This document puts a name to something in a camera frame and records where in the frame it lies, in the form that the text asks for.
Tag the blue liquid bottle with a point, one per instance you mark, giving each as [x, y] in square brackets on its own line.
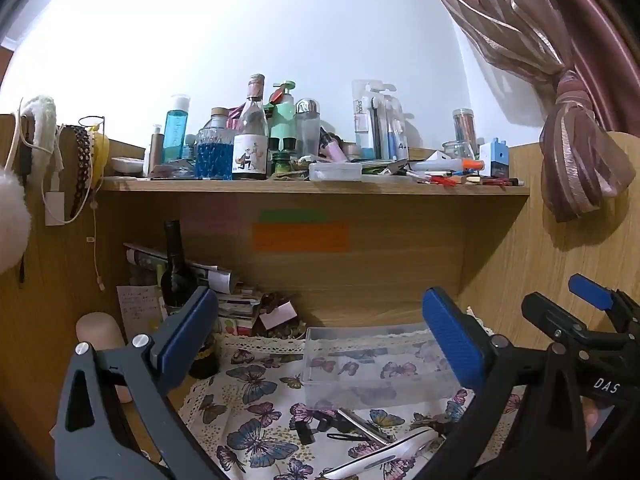
[178, 132]

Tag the pink sticky note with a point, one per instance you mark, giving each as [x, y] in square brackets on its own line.
[210, 222]

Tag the dark wine bottle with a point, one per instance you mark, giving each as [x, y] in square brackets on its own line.
[175, 280]

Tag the butterfly print tablecloth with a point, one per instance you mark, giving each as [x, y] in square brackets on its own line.
[260, 410]

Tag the clear plastic storage box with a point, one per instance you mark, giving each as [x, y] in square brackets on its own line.
[370, 370]

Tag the clear labelled wine bottle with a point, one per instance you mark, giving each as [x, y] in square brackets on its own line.
[250, 152]

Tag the person's right hand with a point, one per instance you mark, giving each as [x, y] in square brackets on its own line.
[591, 422]

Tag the blue white pencil sharpener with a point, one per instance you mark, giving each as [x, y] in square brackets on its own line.
[494, 160]

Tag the white soap dish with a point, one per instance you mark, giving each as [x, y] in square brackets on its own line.
[127, 166]

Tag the pink striped curtain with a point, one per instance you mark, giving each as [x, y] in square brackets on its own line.
[525, 15]

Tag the orange sticky note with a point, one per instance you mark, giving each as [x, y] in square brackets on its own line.
[300, 237]

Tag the clear bottle silver cap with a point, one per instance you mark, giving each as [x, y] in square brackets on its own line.
[306, 130]

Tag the beige cylinder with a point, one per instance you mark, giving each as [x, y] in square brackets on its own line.
[100, 332]

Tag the flat clear plastic case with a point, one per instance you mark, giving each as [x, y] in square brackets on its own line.
[335, 171]

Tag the brown beaded headband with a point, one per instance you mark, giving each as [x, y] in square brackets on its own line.
[82, 170]

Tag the blue white blister pack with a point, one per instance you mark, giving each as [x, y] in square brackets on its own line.
[397, 135]

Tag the wooden desk shelf unit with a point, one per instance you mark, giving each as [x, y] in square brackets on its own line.
[400, 270]

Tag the small white box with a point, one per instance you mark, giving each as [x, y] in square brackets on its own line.
[276, 316]

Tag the brown tube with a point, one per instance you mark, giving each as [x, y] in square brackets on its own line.
[156, 152]

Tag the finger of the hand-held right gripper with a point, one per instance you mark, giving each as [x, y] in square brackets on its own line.
[591, 293]
[555, 317]

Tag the toothbrush pack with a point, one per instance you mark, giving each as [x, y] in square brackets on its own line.
[367, 120]

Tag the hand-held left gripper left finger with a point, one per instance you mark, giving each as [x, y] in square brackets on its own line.
[192, 327]

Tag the yellow headband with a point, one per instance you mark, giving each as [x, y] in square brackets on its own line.
[101, 155]

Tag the white fluffy headband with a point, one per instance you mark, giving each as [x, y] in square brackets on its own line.
[45, 120]

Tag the green sticky note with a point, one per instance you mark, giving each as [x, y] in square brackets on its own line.
[292, 215]

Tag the black gold rectangular case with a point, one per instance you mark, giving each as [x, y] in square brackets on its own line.
[304, 432]

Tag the tall clear jar copper sticks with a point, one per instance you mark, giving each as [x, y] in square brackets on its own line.
[463, 127]

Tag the dark beaded item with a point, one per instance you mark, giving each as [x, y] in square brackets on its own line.
[285, 332]

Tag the white paper note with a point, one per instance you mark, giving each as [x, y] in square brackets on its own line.
[140, 310]

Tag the small pink bottle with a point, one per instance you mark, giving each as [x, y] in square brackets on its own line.
[332, 150]

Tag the white orange marker box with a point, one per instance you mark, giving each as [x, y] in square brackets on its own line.
[450, 165]

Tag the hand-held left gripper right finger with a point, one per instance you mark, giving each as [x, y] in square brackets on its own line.
[450, 335]

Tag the green pump bottle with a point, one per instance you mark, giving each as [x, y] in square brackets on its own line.
[283, 120]

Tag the glass jar of blue beads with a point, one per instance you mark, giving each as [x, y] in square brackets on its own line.
[215, 157]

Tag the pile of pens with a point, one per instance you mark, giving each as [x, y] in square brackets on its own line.
[470, 180]

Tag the white pompom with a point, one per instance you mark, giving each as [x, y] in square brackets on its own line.
[11, 220]

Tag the empty glass jar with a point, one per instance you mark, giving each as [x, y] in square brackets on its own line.
[457, 152]

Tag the rolled printed papers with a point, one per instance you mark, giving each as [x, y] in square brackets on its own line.
[150, 260]

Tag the stack of small boxes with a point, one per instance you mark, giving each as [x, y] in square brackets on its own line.
[237, 312]

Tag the dark green small jar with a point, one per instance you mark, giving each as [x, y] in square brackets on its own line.
[281, 162]

